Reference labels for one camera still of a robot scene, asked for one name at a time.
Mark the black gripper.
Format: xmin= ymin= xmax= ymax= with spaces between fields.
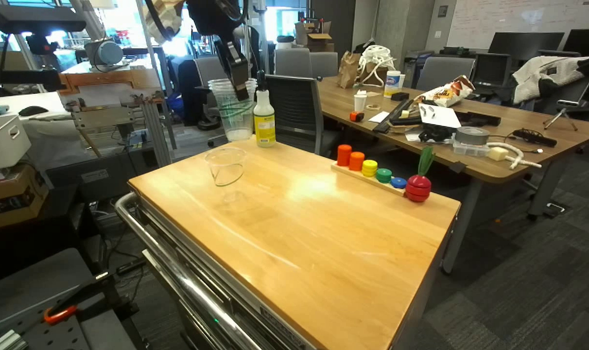
xmin=212 ymin=34 xmax=253 ymax=102

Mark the clear plastic cup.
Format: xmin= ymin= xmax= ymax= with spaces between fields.
xmin=216 ymin=95 xmax=257 ymax=143
xmin=207 ymin=75 xmax=255 ymax=134
xmin=205 ymin=143 xmax=249 ymax=188

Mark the spray bottle with yellow label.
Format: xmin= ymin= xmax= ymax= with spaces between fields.
xmin=253 ymin=67 xmax=279 ymax=149

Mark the dark gray office chair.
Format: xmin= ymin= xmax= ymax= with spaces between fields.
xmin=265 ymin=73 xmax=325 ymax=155

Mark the light gray office chair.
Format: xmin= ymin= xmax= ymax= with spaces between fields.
xmin=415 ymin=54 xmax=479 ymax=93
xmin=273 ymin=44 xmax=341 ymax=79

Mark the brown paper bag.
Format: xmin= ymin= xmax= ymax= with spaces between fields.
xmin=337 ymin=50 xmax=364 ymax=91

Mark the wooden side table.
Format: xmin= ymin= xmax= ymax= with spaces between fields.
xmin=59 ymin=60 xmax=164 ymax=93

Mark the small white bottle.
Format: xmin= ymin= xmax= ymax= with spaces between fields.
xmin=352 ymin=89 xmax=370 ymax=114

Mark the orange toy block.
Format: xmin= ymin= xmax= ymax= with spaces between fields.
xmin=349 ymin=149 xmax=368 ymax=172

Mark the yellow toy block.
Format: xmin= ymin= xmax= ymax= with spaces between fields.
xmin=360 ymin=157 xmax=380 ymax=180

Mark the blue and white canister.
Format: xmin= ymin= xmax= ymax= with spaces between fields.
xmin=384 ymin=67 xmax=407 ymax=99

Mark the long black bar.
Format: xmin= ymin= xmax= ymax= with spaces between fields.
xmin=370 ymin=95 xmax=417 ymax=136

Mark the colourful stacking toy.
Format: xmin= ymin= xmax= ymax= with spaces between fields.
xmin=331 ymin=161 xmax=434 ymax=200

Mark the red toy apple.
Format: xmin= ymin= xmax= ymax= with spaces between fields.
xmin=403 ymin=145 xmax=438 ymax=206

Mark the chip bag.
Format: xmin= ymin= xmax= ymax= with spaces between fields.
xmin=420 ymin=73 xmax=477 ymax=108

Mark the gray round container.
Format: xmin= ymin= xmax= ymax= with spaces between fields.
xmin=453 ymin=124 xmax=494 ymax=155

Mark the white storage box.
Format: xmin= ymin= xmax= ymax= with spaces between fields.
xmin=0 ymin=114 xmax=34 ymax=171

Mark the small black screen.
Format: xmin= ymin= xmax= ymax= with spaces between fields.
xmin=471 ymin=52 xmax=514 ymax=89

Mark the cardboard box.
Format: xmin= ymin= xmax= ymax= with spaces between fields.
xmin=0 ymin=161 xmax=53 ymax=233

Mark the black monitor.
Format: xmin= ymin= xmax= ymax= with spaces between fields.
xmin=488 ymin=29 xmax=566 ymax=58
xmin=562 ymin=27 xmax=589 ymax=58

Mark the black remote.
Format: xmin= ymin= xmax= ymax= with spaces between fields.
xmin=512 ymin=126 xmax=560 ymax=149

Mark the white jacket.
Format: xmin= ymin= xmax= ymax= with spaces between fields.
xmin=512 ymin=54 xmax=589 ymax=104

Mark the long wooden desk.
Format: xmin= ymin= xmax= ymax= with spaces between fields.
xmin=317 ymin=75 xmax=589 ymax=186

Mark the white cable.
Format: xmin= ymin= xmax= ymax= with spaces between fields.
xmin=485 ymin=139 xmax=543 ymax=171

